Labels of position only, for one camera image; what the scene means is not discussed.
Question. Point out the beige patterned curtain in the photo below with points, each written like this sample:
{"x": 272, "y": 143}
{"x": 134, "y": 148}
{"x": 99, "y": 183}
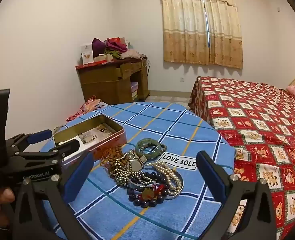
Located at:
{"x": 202, "y": 42}

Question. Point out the brown wooden desk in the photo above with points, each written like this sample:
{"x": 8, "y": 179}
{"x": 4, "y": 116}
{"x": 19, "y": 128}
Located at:
{"x": 102, "y": 82}

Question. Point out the printed paper leaflet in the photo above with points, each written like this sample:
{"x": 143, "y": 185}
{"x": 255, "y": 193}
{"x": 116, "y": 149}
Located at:
{"x": 97, "y": 133}

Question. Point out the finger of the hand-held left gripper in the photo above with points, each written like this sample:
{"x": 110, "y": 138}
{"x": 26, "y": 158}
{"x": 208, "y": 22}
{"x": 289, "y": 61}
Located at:
{"x": 41, "y": 135}
{"x": 67, "y": 148}

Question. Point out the blue checked tablecloth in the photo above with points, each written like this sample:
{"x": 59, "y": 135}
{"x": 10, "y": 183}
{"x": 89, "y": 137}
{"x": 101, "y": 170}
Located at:
{"x": 157, "y": 120}

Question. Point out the green jade bangle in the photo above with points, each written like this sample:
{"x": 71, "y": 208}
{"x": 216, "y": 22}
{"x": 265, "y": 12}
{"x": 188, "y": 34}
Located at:
{"x": 147, "y": 140}

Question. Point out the purple cloth bag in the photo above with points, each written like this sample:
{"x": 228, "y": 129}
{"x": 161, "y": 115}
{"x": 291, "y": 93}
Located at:
{"x": 98, "y": 46}

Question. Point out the white carton box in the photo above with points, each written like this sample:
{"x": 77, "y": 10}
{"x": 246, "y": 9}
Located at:
{"x": 87, "y": 54}

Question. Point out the silver wristwatch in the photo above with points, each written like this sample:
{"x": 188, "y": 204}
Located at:
{"x": 135, "y": 165}

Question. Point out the red patchwork bedspread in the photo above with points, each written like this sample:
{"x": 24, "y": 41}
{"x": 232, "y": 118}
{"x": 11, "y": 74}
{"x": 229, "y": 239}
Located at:
{"x": 257, "y": 115}

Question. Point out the stacked storage boxes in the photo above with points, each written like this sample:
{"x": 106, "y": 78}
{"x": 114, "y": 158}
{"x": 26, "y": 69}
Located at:
{"x": 134, "y": 90}

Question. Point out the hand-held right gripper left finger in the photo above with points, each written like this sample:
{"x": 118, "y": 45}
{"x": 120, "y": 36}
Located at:
{"x": 77, "y": 178}

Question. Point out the pink floral cloth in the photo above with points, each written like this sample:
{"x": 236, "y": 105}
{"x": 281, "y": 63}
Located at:
{"x": 87, "y": 107}

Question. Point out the pink metal tin box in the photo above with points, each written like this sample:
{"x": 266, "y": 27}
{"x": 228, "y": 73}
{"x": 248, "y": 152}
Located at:
{"x": 110, "y": 143}

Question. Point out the red clothing pile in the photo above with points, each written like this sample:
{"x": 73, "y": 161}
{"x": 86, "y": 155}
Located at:
{"x": 116, "y": 44}

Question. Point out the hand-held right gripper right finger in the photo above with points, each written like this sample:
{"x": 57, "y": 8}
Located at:
{"x": 210, "y": 177}

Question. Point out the flat red box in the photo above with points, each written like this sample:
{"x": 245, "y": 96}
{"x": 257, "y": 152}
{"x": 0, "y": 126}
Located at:
{"x": 90, "y": 65}

